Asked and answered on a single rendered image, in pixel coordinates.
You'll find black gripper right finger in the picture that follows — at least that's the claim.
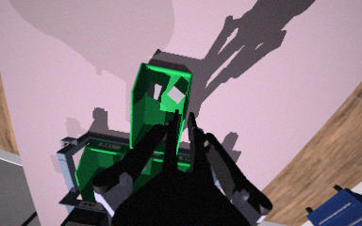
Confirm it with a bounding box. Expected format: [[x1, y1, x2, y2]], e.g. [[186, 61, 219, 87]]
[[188, 112, 272, 226]]

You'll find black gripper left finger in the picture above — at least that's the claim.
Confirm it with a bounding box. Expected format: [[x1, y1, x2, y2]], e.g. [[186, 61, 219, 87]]
[[92, 109, 179, 216]]

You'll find grey metal shelf rack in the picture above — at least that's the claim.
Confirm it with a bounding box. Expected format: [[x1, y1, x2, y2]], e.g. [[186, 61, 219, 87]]
[[56, 133, 130, 226]]

